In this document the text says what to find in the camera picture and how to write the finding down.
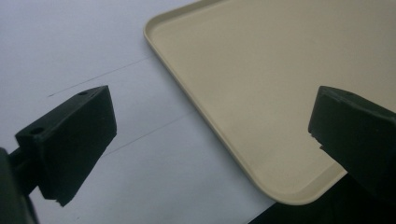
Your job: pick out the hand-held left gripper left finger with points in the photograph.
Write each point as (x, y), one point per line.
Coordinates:
(71, 140)

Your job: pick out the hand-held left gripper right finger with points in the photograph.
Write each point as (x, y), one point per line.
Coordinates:
(358, 137)

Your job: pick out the beige plastic tray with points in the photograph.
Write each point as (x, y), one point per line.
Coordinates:
(264, 93)

